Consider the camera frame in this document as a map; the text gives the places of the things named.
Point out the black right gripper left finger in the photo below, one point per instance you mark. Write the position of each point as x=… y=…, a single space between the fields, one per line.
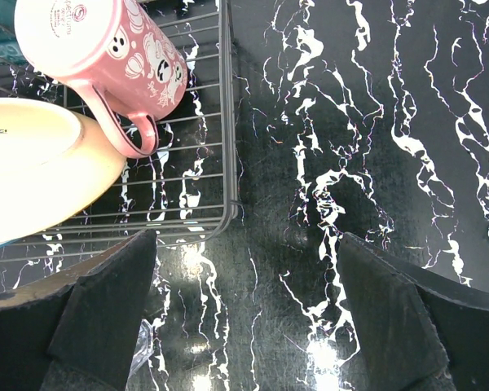
x=77 y=329

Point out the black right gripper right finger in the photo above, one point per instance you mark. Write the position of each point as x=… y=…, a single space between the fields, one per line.
x=417 y=330

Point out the clear drinking glass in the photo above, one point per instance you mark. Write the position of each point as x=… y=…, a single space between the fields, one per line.
x=144 y=347

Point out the orange floral plate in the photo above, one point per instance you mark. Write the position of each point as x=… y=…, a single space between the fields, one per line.
x=53 y=164

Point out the pink mug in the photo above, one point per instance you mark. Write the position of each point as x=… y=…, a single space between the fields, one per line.
x=113 y=55

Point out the teal scalloped plate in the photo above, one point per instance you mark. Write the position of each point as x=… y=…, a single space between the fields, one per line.
x=10 y=52

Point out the black wire dish rack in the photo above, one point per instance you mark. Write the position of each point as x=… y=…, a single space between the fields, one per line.
x=187 y=190

